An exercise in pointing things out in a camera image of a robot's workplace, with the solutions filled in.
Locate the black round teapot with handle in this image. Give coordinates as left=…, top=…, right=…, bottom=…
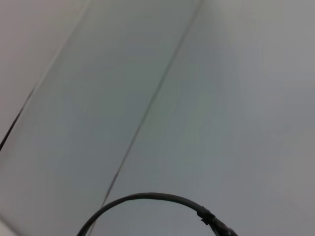
left=76, top=192, right=238, bottom=236

